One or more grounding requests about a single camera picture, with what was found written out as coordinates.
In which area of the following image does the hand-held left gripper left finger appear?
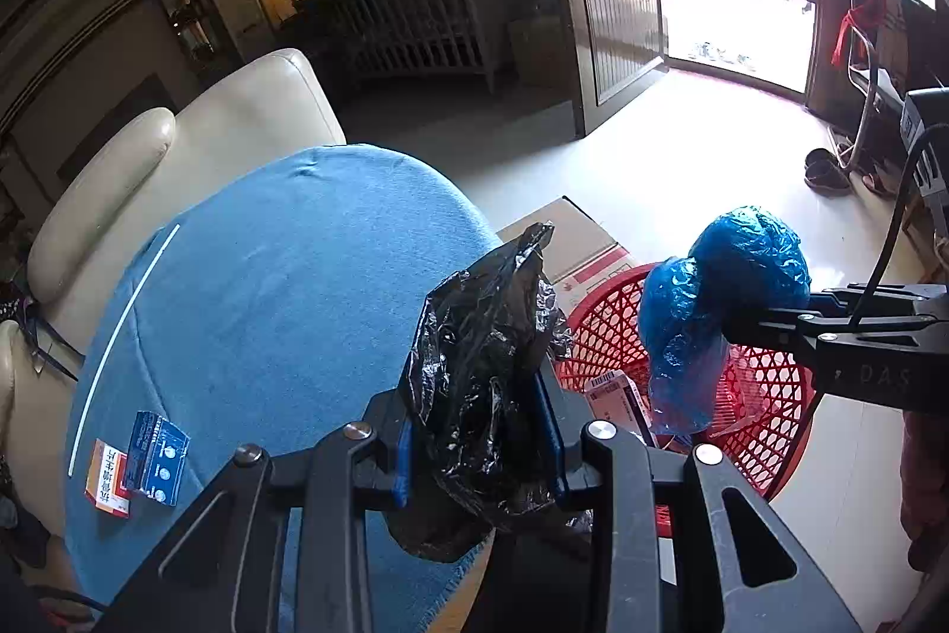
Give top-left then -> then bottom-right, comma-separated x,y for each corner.
96,387 -> 414,633

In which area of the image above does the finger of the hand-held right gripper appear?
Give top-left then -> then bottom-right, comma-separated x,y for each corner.
722,305 -> 949,354
808,283 -> 949,312

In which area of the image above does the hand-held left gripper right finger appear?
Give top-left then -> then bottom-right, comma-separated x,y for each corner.
532,372 -> 865,633

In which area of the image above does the red mesh basket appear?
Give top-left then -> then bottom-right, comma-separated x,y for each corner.
552,262 -> 817,586

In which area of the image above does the blue plastic bag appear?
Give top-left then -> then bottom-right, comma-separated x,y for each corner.
638,204 -> 813,437

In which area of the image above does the black plastic bag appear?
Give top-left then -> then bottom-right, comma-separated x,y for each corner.
386,221 -> 594,564

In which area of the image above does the person's right forearm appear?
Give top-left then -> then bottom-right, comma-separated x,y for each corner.
899,412 -> 949,576

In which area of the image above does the white pink small box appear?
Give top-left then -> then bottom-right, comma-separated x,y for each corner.
584,372 -> 657,448

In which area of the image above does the red sandal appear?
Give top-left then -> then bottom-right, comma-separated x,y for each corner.
860,169 -> 903,201

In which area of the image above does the cardboard box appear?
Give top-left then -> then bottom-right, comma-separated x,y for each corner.
495,195 -> 646,317

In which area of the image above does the blue tablecloth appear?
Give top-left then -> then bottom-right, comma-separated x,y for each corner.
63,142 -> 512,633

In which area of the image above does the blue medicine box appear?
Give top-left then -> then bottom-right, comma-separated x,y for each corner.
125,411 -> 191,508

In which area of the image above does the red white medicine box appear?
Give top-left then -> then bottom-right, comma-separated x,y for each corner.
83,438 -> 136,520

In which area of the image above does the white thin stick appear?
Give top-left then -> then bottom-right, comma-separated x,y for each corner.
68,224 -> 182,478

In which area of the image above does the brown wooden door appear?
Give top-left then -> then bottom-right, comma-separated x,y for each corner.
534,0 -> 670,139

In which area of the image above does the beige leather sofa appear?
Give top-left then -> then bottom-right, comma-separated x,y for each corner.
0,47 -> 349,534

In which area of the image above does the slatted crib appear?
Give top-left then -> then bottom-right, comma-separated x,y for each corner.
297,0 -> 544,97

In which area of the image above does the white tall appliance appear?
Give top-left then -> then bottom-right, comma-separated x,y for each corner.
209,0 -> 268,63

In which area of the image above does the black cable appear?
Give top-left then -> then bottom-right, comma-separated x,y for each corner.
795,125 -> 949,435

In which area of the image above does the white metal frame stand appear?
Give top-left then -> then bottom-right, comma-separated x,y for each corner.
843,28 -> 907,168

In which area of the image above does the dark blue cord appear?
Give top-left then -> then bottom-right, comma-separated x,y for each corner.
21,298 -> 79,383

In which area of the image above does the dark wooden wall cabinet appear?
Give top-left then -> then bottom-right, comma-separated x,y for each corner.
0,0 -> 224,234

